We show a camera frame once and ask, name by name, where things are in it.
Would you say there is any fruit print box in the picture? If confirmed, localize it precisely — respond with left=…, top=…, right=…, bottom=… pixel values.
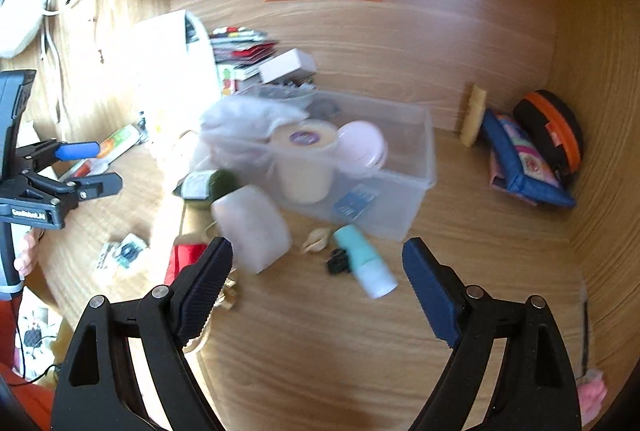
left=217, top=63, right=241, bottom=99

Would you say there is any black binder clip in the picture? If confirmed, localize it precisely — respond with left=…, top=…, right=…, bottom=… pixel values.
left=327, top=248, right=349, bottom=275

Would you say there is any small white box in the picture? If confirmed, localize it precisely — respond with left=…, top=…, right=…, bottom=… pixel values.
left=258, top=49, right=317, bottom=84

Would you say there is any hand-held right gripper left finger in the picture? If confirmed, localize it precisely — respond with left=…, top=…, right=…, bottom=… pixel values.
left=50, top=236, right=234, bottom=431

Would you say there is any black orange round case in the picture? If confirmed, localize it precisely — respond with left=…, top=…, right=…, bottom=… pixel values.
left=512, top=90, right=584, bottom=176

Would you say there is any small white packet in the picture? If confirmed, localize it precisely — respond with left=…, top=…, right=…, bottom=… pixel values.
left=97, top=233, right=148, bottom=269

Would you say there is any red white tube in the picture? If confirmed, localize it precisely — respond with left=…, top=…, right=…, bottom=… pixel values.
left=65, top=158, right=108, bottom=179

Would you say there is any clear plastic bin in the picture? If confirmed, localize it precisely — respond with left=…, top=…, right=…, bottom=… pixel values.
left=207, top=83, right=436, bottom=243

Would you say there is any person's left hand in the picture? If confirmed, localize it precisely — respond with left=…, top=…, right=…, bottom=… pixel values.
left=15, top=231, right=40, bottom=278

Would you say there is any blue pouch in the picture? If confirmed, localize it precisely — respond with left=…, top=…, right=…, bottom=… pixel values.
left=482, top=108, right=576, bottom=209

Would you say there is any wooden desktop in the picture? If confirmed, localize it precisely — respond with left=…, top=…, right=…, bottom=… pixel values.
left=30, top=111, right=591, bottom=431

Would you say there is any green glass jar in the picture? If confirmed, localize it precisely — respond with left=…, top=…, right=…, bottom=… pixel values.
left=173, top=168, right=243, bottom=209

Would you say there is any white green orange tube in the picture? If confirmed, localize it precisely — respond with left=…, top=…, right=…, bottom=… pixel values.
left=97, top=123, right=143, bottom=159

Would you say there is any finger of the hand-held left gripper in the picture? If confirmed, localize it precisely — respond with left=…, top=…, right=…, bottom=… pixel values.
left=17, top=138, right=101, bottom=172
left=25, top=172, right=123, bottom=208

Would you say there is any white paper bag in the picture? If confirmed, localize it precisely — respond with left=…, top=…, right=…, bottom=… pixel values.
left=132, top=9, right=223, bottom=146

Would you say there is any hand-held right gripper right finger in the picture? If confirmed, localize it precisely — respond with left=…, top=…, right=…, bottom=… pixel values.
left=401, top=237, right=583, bottom=431

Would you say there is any stack of books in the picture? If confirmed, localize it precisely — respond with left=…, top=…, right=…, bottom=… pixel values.
left=210, top=27, right=280, bottom=66

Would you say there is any teal white bottle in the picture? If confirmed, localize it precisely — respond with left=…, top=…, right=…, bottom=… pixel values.
left=332, top=225, right=399, bottom=300

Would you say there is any cream tape roll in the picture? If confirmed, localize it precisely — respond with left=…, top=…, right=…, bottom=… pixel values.
left=270, top=120, right=341, bottom=204

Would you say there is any red fabric charm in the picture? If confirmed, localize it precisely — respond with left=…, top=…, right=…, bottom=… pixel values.
left=164, top=241, right=208, bottom=284

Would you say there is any white foam block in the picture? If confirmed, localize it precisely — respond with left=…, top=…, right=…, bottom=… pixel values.
left=211, top=185, right=292, bottom=275

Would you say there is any small seashell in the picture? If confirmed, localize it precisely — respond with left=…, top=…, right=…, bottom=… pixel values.
left=301, top=229, right=328, bottom=255

